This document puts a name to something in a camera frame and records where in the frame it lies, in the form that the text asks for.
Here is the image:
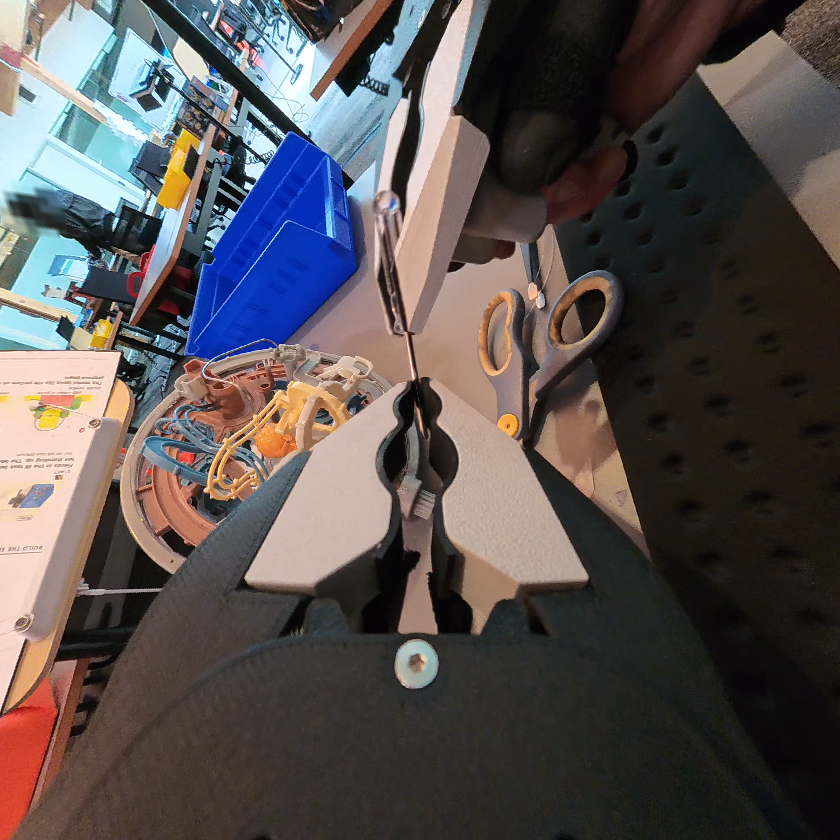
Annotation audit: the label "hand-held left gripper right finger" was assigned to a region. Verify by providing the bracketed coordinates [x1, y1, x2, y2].
[425, 377, 592, 632]

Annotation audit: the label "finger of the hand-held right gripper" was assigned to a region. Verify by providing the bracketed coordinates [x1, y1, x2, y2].
[373, 0, 491, 337]
[392, 115, 493, 336]

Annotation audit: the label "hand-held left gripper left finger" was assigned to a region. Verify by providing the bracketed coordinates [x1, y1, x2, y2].
[243, 381, 422, 632]

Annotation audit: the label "clear-handled screwdriver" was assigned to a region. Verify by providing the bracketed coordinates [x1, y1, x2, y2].
[371, 189, 432, 442]

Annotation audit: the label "marble maze ball toy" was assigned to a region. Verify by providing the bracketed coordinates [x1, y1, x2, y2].
[120, 336, 421, 576]

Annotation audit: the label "person's right forearm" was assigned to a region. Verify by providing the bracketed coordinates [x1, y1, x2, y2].
[702, 0, 809, 67]

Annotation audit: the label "person's right hand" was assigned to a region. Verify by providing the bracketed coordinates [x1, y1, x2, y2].
[540, 0, 744, 227]

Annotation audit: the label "grey orange scissors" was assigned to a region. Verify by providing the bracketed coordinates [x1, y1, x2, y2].
[478, 269, 626, 448]

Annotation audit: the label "blue storage bin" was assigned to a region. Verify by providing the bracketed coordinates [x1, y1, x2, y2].
[185, 131, 360, 361]

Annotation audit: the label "black dimpled mat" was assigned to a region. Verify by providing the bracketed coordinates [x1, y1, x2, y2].
[553, 72, 840, 840]

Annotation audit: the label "yellow storage bin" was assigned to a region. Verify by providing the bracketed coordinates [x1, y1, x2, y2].
[156, 130, 201, 212]

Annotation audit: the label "instruction sheet board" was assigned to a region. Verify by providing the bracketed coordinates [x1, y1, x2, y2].
[0, 350, 137, 718]

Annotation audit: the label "wooden-edged table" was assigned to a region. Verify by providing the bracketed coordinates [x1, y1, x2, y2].
[128, 121, 221, 329]

